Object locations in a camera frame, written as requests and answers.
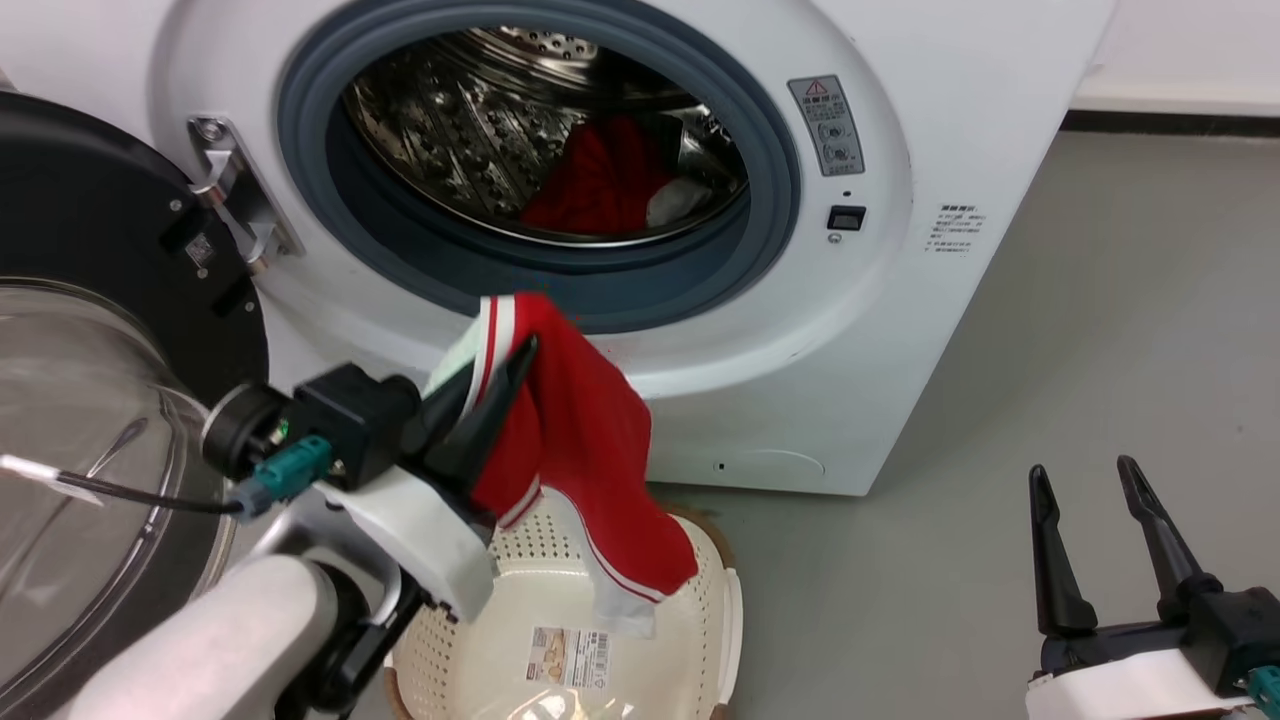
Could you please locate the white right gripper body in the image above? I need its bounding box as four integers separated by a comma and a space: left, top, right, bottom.
1025, 618, 1256, 720

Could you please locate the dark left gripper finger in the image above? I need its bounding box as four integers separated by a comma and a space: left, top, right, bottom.
420, 334, 541, 519
400, 352, 483, 471

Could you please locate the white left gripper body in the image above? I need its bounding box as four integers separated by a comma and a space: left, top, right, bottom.
322, 462, 499, 625

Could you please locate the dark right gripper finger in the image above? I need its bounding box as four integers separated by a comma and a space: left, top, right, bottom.
1116, 455, 1223, 625
1028, 464, 1099, 641

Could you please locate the red white-striped garment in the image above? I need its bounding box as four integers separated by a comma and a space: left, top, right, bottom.
425, 292, 700, 641

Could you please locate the cream perforated laundry basket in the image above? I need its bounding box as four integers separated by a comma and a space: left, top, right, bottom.
385, 488, 744, 720

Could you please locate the white front-load washing machine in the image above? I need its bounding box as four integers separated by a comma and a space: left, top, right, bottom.
0, 0, 1118, 498

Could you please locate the barcode sticker label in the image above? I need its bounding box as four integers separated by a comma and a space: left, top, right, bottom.
530, 626, 612, 691

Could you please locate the stainless steel washer drum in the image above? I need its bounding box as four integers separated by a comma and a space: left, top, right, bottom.
342, 26, 750, 247

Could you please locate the small white cloth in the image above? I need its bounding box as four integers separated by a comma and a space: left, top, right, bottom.
646, 178, 713, 228

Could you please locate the chrome door hinge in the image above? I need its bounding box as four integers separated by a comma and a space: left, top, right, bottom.
187, 115, 304, 276

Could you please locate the grey rubber door gasket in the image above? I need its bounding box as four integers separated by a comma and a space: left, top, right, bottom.
276, 0, 803, 335

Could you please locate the black round washer door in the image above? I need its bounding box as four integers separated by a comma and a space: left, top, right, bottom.
0, 90, 272, 720

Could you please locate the grey warning sticker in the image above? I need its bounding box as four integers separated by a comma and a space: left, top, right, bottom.
787, 74, 866, 178

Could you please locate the teal right cable connector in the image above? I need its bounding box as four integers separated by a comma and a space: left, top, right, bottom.
1246, 664, 1280, 720

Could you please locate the teal cable connector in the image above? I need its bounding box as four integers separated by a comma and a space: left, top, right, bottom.
233, 434, 336, 522
1246, 664, 1280, 720

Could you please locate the teal left cable connector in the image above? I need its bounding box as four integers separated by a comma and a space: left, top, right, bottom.
233, 434, 336, 522

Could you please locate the thin black left cable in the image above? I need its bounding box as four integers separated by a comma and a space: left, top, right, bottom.
0, 453, 246, 517

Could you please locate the dark wall baseboard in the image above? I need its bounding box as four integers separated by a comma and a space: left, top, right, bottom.
1060, 108, 1280, 138

